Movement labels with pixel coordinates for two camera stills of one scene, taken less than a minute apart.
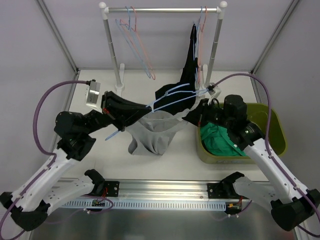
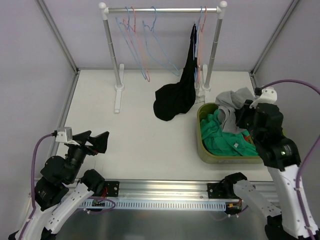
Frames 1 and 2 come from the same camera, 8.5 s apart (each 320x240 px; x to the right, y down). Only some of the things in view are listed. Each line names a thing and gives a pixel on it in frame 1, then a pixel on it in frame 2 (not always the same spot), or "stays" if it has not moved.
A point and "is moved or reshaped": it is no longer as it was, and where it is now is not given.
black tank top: x=178 y=97 stays
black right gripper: x=203 y=111 → x=244 y=116
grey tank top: x=153 y=130 is moved or reshaped
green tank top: x=219 y=141 stays
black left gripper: x=111 y=110 → x=84 y=145
